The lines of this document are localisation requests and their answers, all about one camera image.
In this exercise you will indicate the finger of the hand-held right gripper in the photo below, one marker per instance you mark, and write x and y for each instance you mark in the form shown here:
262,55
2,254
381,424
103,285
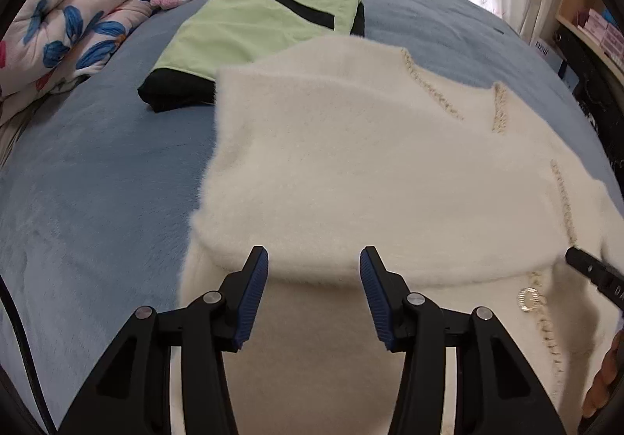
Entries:
592,272

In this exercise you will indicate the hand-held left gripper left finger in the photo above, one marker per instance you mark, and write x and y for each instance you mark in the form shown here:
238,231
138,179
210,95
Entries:
251,289

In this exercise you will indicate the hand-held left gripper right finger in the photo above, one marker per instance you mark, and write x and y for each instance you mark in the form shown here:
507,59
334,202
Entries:
375,289

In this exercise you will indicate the white fluffy sweater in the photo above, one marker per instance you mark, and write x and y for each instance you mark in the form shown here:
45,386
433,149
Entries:
365,147

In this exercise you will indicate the person's right hand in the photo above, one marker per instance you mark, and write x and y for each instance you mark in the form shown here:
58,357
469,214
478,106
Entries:
604,376

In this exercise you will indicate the blue bed blanket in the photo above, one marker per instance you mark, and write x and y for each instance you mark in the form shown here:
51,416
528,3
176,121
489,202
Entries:
97,172

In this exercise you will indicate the white printed box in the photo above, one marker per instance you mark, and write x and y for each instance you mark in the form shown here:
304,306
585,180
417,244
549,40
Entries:
544,51

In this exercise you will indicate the stack of pink boxes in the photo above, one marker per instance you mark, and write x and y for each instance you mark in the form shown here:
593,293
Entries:
602,28

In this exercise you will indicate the green and black garment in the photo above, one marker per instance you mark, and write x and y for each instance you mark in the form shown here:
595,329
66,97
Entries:
234,30

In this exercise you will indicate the floral quilt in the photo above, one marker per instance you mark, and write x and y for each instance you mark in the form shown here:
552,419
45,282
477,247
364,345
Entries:
73,21

